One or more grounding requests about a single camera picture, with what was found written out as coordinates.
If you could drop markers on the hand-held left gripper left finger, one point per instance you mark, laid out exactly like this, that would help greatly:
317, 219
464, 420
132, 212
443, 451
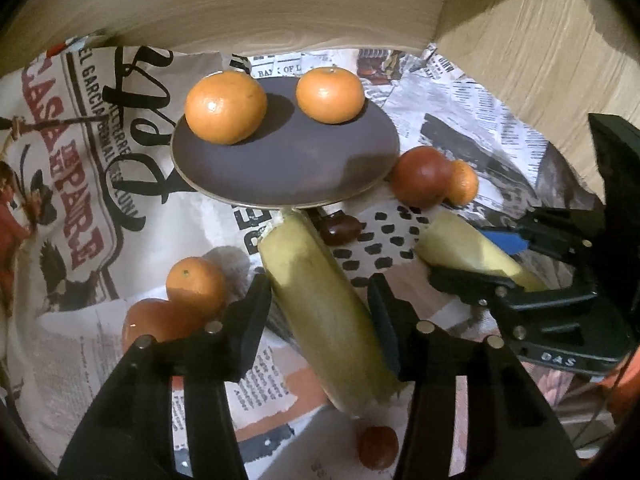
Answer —
250, 320

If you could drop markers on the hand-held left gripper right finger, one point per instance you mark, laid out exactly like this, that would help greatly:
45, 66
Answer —
387, 325

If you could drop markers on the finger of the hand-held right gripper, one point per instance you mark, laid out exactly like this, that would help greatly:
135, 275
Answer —
505, 241
465, 281

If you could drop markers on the yellow corn cob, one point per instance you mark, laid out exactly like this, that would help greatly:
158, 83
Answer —
465, 250
320, 300

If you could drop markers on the dark round plate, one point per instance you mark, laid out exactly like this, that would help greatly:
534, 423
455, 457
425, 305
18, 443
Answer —
280, 160

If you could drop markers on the small orange mandarin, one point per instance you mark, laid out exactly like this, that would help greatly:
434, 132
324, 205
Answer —
465, 182

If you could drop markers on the red-orange apple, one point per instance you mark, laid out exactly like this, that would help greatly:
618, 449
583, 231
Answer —
155, 325

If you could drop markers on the dark brown date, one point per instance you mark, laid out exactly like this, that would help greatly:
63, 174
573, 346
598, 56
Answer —
340, 229

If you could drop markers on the dark red apple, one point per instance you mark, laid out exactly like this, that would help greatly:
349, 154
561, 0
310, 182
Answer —
417, 177

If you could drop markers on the small red round fruit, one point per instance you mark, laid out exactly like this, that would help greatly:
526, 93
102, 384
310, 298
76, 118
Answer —
377, 447

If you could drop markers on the large orange mandarin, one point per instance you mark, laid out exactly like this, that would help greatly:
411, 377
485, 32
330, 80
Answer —
225, 107

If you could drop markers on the newspaper print cloth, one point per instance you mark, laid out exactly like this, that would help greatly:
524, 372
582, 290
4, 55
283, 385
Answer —
75, 170

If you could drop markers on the light wooden furniture panel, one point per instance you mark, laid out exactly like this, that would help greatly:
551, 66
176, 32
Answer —
225, 5

